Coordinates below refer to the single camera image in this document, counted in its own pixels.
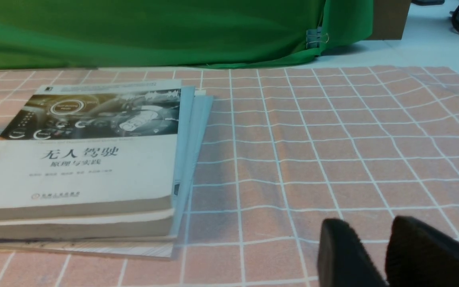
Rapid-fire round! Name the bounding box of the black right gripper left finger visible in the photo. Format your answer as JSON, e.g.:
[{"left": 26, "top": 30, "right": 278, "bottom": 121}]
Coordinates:
[{"left": 318, "top": 218, "right": 387, "bottom": 287}]

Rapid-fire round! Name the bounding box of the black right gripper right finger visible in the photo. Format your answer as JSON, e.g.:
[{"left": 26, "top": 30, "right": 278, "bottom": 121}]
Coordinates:
[{"left": 385, "top": 216, "right": 459, "bottom": 287}]

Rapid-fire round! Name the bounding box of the pink checked tablecloth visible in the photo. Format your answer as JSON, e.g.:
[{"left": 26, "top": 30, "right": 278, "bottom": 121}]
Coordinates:
[{"left": 0, "top": 66, "right": 459, "bottom": 287}]

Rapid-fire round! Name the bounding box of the thin bottom booklet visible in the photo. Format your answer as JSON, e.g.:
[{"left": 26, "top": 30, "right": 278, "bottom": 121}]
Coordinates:
[{"left": 0, "top": 90, "right": 214, "bottom": 259}]

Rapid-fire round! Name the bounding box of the metal binder clip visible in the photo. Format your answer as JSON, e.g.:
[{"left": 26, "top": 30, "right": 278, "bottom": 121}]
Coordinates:
[{"left": 305, "top": 27, "right": 330, "bottom": 49}]

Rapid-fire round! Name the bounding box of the brown cardboard box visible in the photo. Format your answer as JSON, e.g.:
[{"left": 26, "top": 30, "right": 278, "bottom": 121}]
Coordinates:
[{"left": 367, "top": 0, "right": 411, "bottom": 40}]

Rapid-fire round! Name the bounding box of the white autonomous driving book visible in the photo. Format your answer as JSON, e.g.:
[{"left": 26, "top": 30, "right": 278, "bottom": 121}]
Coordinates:
[{"left": 0, "top": 79, "right": 182, "bottom": 222}]

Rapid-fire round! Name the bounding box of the green backdrop cloth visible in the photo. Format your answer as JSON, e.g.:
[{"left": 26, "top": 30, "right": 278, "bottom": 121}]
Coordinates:
[{"left": 0, "top": 0, "right": 373, "bottom": 69}]

